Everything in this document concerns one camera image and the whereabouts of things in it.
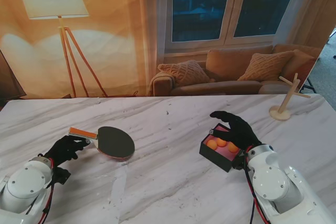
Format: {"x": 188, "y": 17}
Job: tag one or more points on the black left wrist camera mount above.
{"x": 63, "y": 176}

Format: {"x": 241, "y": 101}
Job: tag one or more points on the black tripod stand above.
{"x": 309, "y": 83}

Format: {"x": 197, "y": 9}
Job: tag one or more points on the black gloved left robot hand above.
{"x": 63, "y": 150}

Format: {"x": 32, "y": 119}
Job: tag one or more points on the wooden mug tree stand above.
{"x": 280, "y": 114}

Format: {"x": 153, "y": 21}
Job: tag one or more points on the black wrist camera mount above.
{"x": 63, "y": 176}
{"x": 239, "y": 162}

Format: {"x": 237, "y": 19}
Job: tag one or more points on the orange ping pong ball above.
{"x": 222, "y": 143}
{"x": 231, "y": 148}
{"x": 211, "y": 144}

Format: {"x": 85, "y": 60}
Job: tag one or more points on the black storage box pink inside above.
{"x": 214, "y": 157}

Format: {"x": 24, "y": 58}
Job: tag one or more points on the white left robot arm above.
{"x": 23, "y": 190}

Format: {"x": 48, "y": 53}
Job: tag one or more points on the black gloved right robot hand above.
{"x": 240, "y": 134}

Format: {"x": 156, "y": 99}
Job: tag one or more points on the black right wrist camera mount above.
{"x": 239, "y": 162}

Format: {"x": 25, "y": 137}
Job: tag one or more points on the printed living room backdrop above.
{"x": 118, "y": 37}

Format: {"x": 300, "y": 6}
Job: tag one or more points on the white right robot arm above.
{"x": 275, "y": 184}

